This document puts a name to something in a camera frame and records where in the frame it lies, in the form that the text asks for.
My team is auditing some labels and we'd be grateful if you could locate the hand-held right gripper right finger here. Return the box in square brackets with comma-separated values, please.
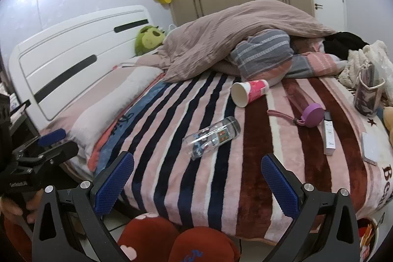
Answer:
[260, 153, 360, 262]

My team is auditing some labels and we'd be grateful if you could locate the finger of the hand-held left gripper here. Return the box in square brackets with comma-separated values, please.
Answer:
[30, 140, 80, 165]
[37, 128, 67, 148]

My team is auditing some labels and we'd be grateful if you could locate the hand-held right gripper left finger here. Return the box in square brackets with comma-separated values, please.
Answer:
[31, 151, 136, 262]

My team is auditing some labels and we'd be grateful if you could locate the pink and white paper cup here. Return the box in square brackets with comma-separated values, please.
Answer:
[230, 79, 270, 108]

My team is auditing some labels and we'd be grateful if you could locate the person's left hand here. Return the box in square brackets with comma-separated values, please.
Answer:
[0, 188, 45, 224]

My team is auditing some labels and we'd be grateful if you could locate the red plush slipper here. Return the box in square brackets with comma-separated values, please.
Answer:
[117, 212, 182, 262]
[169, 227, 241, 262]

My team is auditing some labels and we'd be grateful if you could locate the white long pillow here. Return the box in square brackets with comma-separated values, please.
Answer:
[66, 67, 165, 158]

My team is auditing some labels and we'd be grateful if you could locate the white remote control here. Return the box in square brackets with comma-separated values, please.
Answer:
[323, 111, 337, 156]

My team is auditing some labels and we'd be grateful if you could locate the clear plastic bottle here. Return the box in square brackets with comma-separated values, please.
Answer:
[182, 116, 241, 161]

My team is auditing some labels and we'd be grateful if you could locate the white bed headboard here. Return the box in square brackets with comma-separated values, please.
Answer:
[8, 6, 158, 130]

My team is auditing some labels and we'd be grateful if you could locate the white flat box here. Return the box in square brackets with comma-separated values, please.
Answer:
[362, 132, 393, 166]

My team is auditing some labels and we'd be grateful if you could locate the red printed bag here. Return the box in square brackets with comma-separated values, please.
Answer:
[358, 217, 386, 262]

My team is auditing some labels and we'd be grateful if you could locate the striped plush blanket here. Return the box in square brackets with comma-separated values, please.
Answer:
[89, 70, 393, 242]

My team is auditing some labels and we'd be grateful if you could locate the yellow plush toy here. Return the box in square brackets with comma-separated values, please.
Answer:
[382, 106, 393, 146]

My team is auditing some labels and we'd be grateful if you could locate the printed tote bag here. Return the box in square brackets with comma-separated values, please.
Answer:
[353, 62, 386, 118]

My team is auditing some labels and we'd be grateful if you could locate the green plush toy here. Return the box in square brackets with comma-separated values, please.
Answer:
[134, 25, 166, 56]

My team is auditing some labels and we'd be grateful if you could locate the grey striped pillow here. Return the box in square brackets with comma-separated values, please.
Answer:
[230, 29, 295, 80]

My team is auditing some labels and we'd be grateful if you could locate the cream fluffy blanket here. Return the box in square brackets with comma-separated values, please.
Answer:
[338, 40, 393, 94]

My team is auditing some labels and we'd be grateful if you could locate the black cloth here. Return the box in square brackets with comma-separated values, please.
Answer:
[322, 32, 370, 61]

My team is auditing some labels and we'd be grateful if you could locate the pinkish brown duvet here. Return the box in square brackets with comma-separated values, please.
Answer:
[156, 0, 338, 83]

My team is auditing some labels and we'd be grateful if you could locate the purple round pouch with strap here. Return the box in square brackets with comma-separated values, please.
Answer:
[267, 103, 325, 128]

